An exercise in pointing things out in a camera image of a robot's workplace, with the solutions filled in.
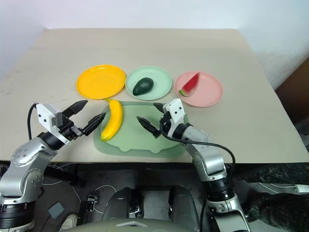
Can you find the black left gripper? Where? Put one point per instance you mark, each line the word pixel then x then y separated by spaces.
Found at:
pixel 68 130

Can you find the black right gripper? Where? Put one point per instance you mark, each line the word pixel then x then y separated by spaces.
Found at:
pixel 165 123

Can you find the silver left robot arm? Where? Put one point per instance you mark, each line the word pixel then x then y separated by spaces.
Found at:
pixel 26 157

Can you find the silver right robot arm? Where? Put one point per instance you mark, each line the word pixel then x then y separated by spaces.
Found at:
pixel 210 159

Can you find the light green plastic plate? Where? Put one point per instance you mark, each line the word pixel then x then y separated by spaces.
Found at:
pixel 159 83

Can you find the yellow plastic plate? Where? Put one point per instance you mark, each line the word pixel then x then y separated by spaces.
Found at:
pixel 101 82

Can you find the pink plastic plate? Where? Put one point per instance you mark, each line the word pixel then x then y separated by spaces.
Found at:
pixel 207 91

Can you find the yellow banana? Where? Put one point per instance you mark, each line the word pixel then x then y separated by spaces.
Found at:
pixel 114 118

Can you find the dark green avocado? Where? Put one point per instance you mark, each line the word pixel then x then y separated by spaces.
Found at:
pixel 143 86

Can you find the light green silicone mat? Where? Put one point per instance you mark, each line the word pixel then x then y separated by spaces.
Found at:
pixel 131 140

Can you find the red watermelon slice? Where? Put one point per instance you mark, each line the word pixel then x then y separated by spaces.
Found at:
pixel 192 85

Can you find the small black floor device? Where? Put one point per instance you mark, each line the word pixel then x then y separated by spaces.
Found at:
pixel 91 201

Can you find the dark rounded robot leg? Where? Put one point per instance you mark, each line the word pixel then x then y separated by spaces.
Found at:
pixel 119 204
pixel 183 207

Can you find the grey square block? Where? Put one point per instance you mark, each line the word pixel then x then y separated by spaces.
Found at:
pixel 56 209

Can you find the white shoe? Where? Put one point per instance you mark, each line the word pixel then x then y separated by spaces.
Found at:
pixel 70 221

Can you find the grey robot torso top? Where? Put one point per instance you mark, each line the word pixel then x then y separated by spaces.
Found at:
pixel 108 227

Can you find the brown wooden furniture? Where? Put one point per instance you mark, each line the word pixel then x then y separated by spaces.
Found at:
pixel 295 91

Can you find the white power adapter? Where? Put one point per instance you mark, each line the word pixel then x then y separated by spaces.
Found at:
pixel 301 188

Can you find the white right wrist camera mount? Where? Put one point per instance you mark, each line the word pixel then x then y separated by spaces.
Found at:
pixel 177 111

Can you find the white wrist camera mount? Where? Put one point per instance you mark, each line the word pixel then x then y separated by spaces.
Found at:
pixel 177 111
pixel 47 114

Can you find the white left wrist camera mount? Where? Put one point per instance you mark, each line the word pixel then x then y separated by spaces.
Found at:
pixel 47 114

